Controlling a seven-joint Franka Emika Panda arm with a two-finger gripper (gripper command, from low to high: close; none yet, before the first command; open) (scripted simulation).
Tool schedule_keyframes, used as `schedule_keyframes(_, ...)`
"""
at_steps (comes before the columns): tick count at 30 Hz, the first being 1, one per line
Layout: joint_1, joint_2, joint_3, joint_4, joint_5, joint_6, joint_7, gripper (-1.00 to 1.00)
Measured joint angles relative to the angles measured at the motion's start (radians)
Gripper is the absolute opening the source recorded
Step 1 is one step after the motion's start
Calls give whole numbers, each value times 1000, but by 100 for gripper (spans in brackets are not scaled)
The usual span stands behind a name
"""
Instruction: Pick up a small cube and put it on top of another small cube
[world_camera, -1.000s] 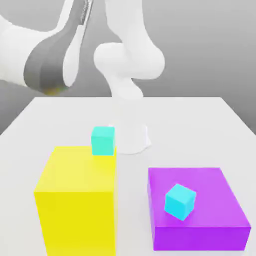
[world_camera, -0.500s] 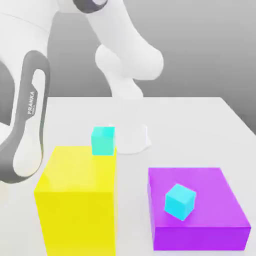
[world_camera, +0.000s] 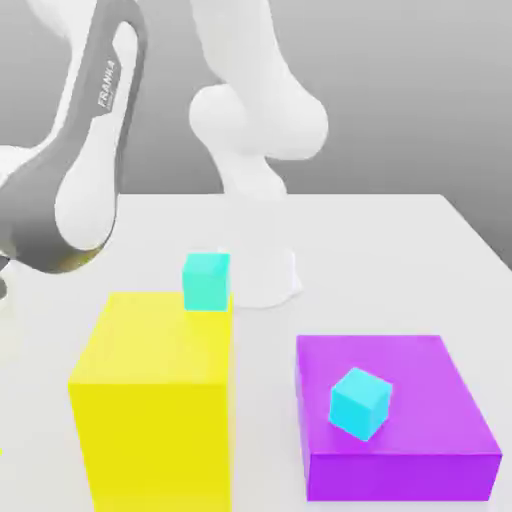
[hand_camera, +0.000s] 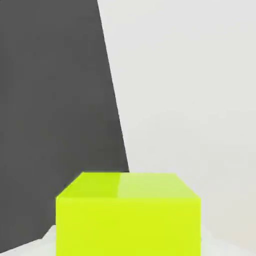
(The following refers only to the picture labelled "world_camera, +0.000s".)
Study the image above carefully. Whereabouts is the small turquoise cube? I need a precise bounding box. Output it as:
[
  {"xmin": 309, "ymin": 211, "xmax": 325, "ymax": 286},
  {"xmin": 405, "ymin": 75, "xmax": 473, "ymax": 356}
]
[{"xmin": 182, "ymin": 252, "xmax": 232, "ymax": 312}]

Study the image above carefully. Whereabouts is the large purple box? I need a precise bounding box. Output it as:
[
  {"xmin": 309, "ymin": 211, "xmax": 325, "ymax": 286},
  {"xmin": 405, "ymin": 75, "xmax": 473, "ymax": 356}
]
[{"xmin": 295, "ymin": 334, "xmax": 504, "ymax": 503}]

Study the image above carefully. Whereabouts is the large yellow box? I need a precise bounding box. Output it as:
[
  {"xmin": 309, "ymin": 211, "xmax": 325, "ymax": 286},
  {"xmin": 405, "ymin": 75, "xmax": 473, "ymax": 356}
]
[{"xmin": 67, "ymin": 291, "xmax": 235, "ymax": 512}]

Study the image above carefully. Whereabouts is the small cyan cube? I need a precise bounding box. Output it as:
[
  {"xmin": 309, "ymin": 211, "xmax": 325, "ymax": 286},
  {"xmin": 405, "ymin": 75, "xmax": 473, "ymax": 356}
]
[{"xmin": 328, "ymin": 366, "xmax": 394, "ymax": 443}]

